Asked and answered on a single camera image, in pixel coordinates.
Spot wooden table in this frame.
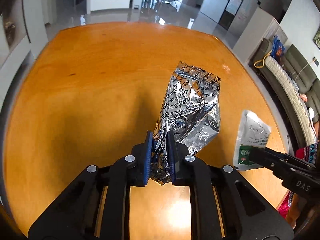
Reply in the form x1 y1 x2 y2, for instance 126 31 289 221
3 22 286 233

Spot white low cabinet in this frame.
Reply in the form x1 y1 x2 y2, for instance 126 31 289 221
200 0 229 23

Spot green white snack wrapper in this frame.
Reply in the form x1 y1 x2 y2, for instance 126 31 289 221
233 110 271 171

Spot silver foil snack bag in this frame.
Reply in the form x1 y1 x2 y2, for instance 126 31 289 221
150 61 221 185

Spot green sofa with cushion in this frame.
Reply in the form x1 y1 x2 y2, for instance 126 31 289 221
250 38 319 150

